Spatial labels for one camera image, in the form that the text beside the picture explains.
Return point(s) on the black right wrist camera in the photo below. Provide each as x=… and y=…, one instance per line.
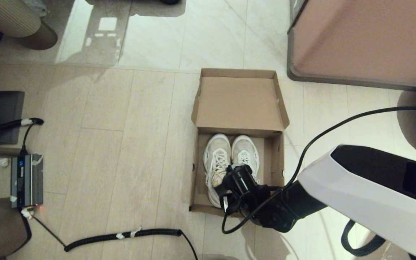
x=244, y=178

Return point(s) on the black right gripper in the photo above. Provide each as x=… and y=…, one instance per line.
x=229, y=198

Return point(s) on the beige ribbed ottoman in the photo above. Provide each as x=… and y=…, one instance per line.
x=9, y=18

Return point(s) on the white tape wad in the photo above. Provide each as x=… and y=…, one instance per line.
x=27, y=213

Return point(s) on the grey power inverter box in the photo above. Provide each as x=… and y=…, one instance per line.
x=27, y=180

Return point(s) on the crumpled grey plastic sheet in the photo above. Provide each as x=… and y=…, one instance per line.
x=34, y=6

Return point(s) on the pink upholstered furniture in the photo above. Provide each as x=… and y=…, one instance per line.
x=367, y=36

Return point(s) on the white mesh sneaker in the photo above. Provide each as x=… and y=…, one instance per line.
x=217, y=155
x=245, y=151

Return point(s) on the white crumpled paper scrap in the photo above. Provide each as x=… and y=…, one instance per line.
x=2, y=162

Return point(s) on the brown cardboard shoe box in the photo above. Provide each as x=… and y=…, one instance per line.
x=240, y=104

